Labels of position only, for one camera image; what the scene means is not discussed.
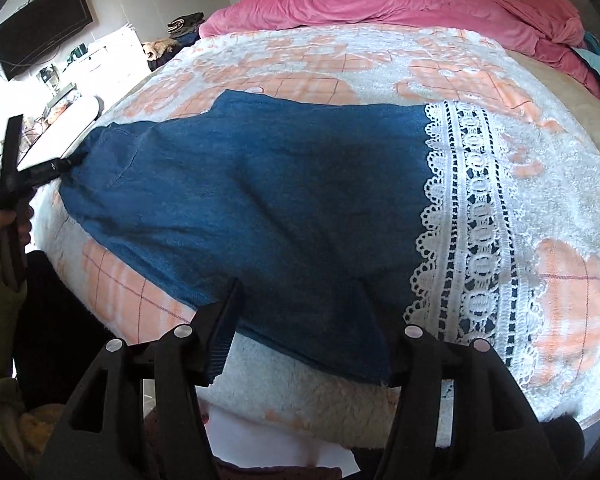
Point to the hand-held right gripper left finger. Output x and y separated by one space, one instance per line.
223 336

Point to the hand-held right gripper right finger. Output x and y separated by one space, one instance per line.
422 365

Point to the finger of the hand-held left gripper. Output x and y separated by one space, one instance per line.
50 171

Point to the white oval board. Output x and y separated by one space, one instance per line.
65 135

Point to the white dresser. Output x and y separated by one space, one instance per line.
115 60

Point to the person's black clothing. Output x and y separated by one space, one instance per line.
55 320

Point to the black flat television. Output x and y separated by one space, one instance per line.
42 27

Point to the tan cloth pile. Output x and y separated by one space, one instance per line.
159 49

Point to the dark clothes pile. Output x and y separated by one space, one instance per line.
187 22

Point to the white and orange fleece blanket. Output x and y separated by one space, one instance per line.
330 60

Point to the beige bed sheet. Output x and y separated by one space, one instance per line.
570 90

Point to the pink duvet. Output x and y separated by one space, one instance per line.
380 5

